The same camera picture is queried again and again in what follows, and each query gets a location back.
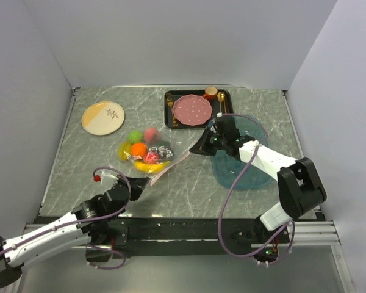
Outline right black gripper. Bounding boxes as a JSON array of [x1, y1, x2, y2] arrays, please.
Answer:
[[190, 127, 228, 157]]

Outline yellow banana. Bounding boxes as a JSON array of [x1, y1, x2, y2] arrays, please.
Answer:
[[134, 161, 170, 174]]

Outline clear zip top bag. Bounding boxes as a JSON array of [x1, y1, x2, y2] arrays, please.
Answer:
[[115, 126, 192, 186]]

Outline yellow starfruit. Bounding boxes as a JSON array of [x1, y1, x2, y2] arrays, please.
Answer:
[[117, 141, 132, 161]]

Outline orange fruit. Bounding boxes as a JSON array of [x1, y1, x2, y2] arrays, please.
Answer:
[[131, 142, 148, 157]]

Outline red cracked fruit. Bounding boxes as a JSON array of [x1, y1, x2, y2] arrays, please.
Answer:
[[143, 151, 159, 164]]

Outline dark purple passion fruit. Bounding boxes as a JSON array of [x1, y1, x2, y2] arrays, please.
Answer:
[[148, 145, 174, 159]]

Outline green lime fruit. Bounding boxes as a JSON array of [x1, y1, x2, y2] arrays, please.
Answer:
[[128, 130, 143, 144]]

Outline pink peach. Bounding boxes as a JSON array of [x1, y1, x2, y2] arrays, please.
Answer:
[[143, 128, 159, 143]]

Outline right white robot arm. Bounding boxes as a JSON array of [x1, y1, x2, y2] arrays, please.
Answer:
[[189, 113, 327, 243]]

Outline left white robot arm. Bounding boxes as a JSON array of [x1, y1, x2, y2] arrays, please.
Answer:
[[0, 177, 150, 289]]

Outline blue transparent plastic tray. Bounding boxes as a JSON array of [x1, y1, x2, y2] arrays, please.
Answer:
[[206, 113, 275, 191]]

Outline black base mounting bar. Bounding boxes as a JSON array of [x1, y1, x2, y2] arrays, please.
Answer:
[[91, 217, 272, 258]]

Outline gold chopsticks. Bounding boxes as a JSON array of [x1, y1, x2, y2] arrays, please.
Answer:
[[220, 92, 230, 115]]

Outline pink dotted plate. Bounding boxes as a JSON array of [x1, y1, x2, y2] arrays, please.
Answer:
[[172, 94, 213, 126]]

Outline orange cup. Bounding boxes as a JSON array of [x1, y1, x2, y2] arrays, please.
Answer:
[[203, 86, 218, 101]]

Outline gold fork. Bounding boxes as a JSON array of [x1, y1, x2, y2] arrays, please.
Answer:
[[167, 93, 178, 127]]

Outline yellow white floral plate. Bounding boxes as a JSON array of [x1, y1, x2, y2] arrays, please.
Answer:
[[81, 101, 125, 136]]

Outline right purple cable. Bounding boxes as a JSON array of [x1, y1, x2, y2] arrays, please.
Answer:
[[218, 113, 296, 267]]

